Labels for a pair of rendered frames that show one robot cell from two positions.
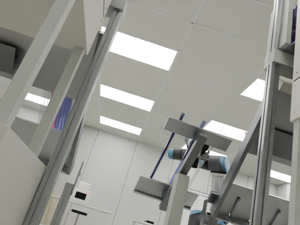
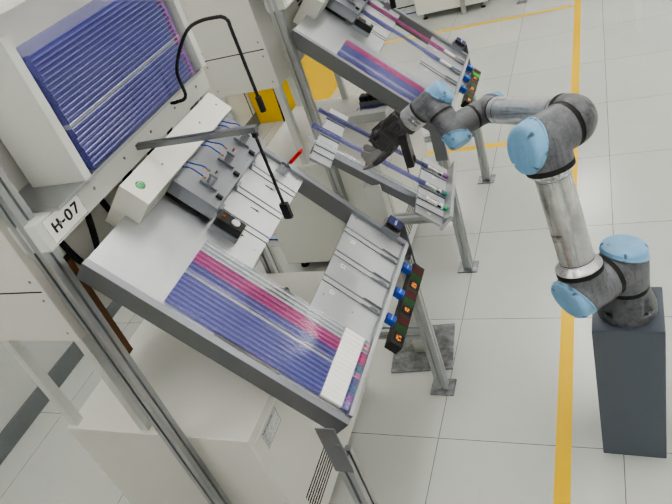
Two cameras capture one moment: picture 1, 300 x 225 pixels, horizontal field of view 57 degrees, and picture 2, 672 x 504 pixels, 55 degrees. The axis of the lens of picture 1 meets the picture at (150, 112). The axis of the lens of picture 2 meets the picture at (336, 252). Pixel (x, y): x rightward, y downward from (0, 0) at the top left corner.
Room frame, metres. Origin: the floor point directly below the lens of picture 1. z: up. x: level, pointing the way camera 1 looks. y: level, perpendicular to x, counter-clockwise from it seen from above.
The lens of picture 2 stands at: (2.21, -1.96, 1.89)
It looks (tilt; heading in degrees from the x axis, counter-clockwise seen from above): 34 degrees down; 122
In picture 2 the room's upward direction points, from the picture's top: 21 degrees counter-clockwise
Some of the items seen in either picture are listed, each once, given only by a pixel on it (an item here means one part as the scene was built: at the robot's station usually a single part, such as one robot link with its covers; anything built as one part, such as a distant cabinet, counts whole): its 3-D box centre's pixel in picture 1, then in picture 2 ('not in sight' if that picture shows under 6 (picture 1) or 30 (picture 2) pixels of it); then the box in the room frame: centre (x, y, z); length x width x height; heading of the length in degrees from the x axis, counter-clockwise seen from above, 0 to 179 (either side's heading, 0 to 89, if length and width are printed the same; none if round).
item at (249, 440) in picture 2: not in sight; (240, 405); (0.89, -0.84, 0.31); 0.70 x 0.65 x 0.62; 93
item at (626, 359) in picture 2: not in sight; (630, 375); (2.14, -0.55, 0.27); 0.18 x 0.18 x 0.55; 2
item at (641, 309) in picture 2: not in sight; (626, 295); (2.14, -0.55, 0.60); 0.15 x 0.15 x 0.10
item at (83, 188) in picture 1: (81, 192); not in sight; (6.84, 1.00, 1.03); 0.44 x 0.37 x 0.46; 99
